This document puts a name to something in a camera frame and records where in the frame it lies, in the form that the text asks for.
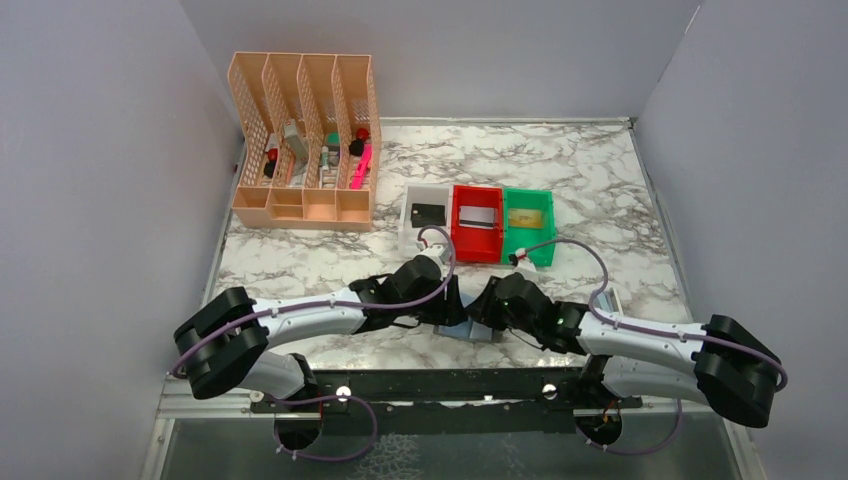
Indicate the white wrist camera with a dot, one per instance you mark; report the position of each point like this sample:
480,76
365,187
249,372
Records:
439,253
521,262

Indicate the black mounting rail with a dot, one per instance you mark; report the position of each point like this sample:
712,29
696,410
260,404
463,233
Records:
413,402

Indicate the pink highlighter pen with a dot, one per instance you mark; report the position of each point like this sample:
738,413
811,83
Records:
362,169

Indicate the green capped bottle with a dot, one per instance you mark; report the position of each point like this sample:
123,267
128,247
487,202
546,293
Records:
332,144

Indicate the black card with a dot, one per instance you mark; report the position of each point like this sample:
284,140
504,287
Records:
423,214

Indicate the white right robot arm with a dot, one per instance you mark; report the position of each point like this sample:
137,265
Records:
719,364

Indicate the grey box in organizer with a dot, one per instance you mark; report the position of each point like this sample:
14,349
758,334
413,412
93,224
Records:
295,140

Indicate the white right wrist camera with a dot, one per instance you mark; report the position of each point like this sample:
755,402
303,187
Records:
521,262

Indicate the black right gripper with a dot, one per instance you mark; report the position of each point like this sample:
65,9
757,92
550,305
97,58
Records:
480,308

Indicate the white striped card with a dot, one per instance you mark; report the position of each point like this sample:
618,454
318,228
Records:
477,217

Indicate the green plastic bin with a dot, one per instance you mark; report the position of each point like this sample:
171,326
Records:
515,238

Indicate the white plastic bin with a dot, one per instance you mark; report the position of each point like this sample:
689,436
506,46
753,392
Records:
408,237

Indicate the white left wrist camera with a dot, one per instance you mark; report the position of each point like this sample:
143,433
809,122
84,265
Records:
439,253

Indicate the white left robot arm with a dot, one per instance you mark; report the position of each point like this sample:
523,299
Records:
228,343

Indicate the gold card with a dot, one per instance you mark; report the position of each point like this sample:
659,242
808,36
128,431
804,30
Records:
526,218

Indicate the red black stamp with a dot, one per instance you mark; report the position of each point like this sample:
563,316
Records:
357,145

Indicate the grey metal card holder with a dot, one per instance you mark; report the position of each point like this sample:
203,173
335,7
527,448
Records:
469,331

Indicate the red plastic bin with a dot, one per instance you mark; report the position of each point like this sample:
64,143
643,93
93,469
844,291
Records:
475,245

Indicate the peach plastic desk organizer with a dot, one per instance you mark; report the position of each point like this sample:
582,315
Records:
313,140

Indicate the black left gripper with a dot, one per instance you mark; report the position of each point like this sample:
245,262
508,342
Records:
448,312

